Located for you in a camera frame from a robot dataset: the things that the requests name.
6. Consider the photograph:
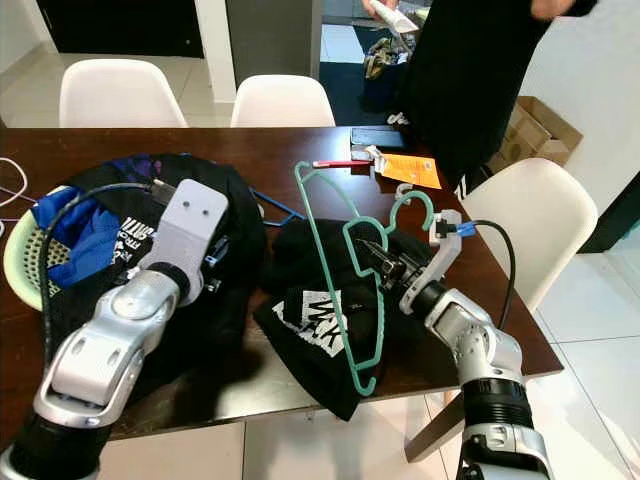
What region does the teal plastic hanger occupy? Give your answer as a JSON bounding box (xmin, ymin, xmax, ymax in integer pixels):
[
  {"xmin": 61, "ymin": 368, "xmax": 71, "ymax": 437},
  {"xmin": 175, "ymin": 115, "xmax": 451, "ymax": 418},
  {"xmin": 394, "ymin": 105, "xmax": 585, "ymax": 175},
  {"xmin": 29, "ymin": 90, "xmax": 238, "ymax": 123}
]
[{"xmin": 295, "ymin": 160, "xmax": 436, "ymax": 398}]

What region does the black printed T-shirt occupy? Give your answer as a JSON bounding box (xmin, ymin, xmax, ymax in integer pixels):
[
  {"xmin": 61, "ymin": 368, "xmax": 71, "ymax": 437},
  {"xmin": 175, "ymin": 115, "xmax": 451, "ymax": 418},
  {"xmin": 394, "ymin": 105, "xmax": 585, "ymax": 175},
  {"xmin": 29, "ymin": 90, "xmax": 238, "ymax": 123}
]
[{"xmin": 253, "ymin": 218, "xmax": 446, "ymax": 421}]

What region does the plain black shirt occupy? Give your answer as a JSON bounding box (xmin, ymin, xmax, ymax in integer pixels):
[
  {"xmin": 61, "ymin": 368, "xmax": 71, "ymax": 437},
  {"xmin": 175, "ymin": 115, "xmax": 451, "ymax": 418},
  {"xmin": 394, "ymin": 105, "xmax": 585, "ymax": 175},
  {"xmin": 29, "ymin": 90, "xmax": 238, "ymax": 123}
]
[{"xmin": 393, "ymin": 0, "xmax": 551, "ymax": 189}]

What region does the thin blue hanger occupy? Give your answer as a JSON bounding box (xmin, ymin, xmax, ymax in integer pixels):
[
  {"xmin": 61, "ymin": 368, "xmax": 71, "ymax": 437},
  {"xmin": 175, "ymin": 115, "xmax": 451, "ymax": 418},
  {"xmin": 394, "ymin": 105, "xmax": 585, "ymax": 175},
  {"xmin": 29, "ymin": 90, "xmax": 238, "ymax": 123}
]
[{"xmin": 250, "ymin": 188, "xmax": 301, "ymax": 227}]

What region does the person right hand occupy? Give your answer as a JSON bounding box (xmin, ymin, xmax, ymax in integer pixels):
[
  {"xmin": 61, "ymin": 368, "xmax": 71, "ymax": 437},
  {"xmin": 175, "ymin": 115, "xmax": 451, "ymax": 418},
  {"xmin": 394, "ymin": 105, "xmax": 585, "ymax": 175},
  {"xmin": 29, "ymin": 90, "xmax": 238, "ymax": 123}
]
[{"xmin": 363, "ymin": 0, "xmax": 401, "ymax": 23}]

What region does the person left hand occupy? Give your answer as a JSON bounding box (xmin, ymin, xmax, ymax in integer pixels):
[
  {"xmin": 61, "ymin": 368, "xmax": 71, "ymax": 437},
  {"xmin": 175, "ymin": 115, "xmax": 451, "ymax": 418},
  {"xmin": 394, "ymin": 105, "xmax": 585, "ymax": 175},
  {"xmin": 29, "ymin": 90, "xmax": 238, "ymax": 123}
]
[{"xmin": 530, "ymin": 0, "xmax": 576, "ymax": 21}]

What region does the black garment with white lettering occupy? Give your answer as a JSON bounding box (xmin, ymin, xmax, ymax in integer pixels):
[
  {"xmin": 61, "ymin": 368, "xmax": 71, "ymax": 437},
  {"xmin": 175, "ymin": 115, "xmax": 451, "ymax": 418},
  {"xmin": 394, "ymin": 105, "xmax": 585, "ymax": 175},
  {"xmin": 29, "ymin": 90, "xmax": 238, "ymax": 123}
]
[{"xmin": 40, "ymin": 152, "xmax": 266, "ymax": 401}]

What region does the brown wooden dining table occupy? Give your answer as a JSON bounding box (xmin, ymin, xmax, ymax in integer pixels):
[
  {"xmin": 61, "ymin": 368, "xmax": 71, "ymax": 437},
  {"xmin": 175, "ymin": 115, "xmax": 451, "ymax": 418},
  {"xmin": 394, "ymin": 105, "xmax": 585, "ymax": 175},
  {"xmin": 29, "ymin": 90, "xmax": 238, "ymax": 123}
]
[{"xmin": 0, "ymin": 125, "xmax": 564, "ymax": 456}]

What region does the orange card package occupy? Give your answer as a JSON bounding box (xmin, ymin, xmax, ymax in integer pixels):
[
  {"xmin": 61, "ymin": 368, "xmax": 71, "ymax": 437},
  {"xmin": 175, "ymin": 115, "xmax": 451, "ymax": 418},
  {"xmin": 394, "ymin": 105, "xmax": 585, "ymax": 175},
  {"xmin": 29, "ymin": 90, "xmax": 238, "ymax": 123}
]
[{"xmin": 375, "ymin": 150, "xmax": 443, "ymax": 191}]

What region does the black phone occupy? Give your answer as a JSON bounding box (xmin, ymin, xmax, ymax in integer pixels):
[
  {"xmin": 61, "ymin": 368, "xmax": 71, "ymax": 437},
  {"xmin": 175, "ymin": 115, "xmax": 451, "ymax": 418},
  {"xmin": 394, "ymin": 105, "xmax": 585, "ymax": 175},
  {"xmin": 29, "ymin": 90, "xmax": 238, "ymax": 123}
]
[{"xmin": 350, "ymin": 126, "xmax": 411, "ymax": 151}]

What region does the dark navy garment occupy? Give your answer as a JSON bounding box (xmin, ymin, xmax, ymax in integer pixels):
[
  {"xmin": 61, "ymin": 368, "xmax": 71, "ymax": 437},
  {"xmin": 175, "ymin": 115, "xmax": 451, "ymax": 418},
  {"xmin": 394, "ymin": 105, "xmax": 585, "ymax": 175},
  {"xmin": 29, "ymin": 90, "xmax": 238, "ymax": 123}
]
[{"xmin": 115, "ymin": 155, "xmax": 166, "ymax": 183}]

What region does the white shell chair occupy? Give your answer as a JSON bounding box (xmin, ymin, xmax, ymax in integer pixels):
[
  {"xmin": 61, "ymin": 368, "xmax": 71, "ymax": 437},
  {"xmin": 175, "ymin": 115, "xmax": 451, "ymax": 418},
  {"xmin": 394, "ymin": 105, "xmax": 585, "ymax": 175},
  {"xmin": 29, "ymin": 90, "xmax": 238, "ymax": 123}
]
[
  {"xmin": 460, "ymin": 157, "xmax": 599, "ymax": 311},
  {"xmin": 58, "ymin": 58, "xmax": 189, "ymax": 129},
  {"xmin": 230, "ymin": 74, "xmax": 336, "ymax": 129}
]

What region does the bright blue garment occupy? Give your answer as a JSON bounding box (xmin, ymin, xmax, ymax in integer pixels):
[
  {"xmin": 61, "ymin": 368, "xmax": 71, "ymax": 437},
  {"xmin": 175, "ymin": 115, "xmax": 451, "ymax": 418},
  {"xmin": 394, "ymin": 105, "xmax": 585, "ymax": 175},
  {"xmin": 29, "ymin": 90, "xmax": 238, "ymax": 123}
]
[{"xmin": 32, "ymin": 185, "xmax": 126, "ymax": 291}]

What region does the dark bag with clutter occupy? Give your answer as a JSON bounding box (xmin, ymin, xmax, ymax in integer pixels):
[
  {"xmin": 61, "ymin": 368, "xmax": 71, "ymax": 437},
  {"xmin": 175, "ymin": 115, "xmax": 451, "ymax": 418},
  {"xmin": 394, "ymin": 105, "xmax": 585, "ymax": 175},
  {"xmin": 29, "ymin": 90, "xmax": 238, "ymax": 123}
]
[{"xmin": 360, "ymin": 35, "xmax": 409, "ymax": 113}]

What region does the light green laundry basket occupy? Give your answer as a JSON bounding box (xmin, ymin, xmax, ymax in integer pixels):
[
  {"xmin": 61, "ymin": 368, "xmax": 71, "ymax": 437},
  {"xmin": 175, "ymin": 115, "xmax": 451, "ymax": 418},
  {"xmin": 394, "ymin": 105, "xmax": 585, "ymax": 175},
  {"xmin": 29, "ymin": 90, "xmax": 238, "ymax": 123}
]
[{"xmin": 3, "ymin": 205, "xmax": 61, "ymax": 311}]

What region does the brown cardboard box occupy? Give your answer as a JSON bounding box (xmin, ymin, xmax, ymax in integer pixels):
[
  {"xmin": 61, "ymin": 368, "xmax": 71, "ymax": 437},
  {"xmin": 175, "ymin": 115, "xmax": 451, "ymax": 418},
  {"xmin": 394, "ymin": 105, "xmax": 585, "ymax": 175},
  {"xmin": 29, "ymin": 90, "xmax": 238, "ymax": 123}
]
[{"xmin": 488, "ymin": 95, "xmax": 583, "ymax": 176}]

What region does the grey door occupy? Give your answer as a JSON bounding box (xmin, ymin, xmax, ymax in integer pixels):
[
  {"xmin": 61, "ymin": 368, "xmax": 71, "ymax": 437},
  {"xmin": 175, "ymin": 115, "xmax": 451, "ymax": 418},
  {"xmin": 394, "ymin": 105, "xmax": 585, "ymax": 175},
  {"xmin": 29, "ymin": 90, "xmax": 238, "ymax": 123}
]
[{"xmin": 225, "ymin": 0, "xmax": 326, "ymax": 104}]

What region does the black closed door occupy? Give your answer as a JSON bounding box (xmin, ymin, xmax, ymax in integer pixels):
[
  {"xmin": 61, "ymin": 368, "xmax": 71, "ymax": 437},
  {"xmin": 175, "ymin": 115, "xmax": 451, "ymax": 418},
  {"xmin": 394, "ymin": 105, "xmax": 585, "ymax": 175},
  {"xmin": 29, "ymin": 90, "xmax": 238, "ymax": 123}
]
[{"xmin": 36, "ymin": 0, "xmax": 203, "ymax": 58}]

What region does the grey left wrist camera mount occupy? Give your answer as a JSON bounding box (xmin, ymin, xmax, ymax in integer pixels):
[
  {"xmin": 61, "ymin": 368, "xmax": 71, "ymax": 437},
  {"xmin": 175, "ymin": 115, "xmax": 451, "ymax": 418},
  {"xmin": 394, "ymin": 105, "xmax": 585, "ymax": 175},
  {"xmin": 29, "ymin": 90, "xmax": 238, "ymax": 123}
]
[{"xmin": 150, "ymin": 178, "xmax": 229, "ymax": 279}]

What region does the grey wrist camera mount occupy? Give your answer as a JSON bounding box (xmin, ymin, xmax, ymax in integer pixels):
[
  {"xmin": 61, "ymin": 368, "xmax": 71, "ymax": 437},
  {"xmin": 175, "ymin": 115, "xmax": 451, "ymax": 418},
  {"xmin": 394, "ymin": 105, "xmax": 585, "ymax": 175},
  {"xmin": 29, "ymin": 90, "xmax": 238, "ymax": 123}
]
[
  {"xmin": 150, "ymin": 178, "xmax": 229, "ymax": 279},
  {"xmin": 400, "ymin": 208, "xmax": 463, "ymax": 316}
]

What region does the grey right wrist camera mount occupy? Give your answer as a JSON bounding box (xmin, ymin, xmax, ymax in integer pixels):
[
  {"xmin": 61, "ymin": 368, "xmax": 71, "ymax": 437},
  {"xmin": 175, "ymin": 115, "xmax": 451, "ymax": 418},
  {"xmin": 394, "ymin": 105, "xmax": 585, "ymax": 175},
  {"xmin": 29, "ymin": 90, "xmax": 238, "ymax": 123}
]
[{"xmin": 400, "ymin": 208, "xmax": 463, "ymax": 316}]

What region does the red handled tool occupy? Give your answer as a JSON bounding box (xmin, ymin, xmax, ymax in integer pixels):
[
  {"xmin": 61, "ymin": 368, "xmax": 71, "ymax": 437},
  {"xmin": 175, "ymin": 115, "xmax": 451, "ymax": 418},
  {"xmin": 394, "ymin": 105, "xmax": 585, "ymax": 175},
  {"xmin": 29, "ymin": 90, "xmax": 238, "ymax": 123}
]
[{"xmin": 312, "ymin": 157, "xmax": 373, "ymax": 170}]

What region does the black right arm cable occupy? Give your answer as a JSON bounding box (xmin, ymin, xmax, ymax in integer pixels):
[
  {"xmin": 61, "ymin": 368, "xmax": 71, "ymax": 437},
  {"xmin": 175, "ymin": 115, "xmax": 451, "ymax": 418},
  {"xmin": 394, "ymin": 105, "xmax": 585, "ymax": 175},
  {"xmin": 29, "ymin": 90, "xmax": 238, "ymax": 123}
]
[{"xmin": 455, "ymin": 220, "xmax": 518, "ymax": 331}]

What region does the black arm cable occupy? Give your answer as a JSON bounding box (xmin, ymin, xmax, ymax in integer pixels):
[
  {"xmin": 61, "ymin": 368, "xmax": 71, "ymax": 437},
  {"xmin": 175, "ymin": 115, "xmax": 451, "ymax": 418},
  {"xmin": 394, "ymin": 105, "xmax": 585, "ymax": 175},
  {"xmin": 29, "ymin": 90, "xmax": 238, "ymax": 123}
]
[
  {"xmin": 455, "ymin": 220, "xmax": 518, "ymax": 331},
  {"xmin": 38, "ymin": 182, "xmax": 171, "ymax": 331}
]

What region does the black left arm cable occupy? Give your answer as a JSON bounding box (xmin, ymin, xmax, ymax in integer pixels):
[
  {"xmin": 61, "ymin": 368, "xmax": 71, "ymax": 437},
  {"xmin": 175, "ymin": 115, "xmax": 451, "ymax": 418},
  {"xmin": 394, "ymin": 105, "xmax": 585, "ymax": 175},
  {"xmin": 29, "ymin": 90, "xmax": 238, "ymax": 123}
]
[{"xmin": 38, "ymin": 182, "xmax": 171, "ymax": 331}]

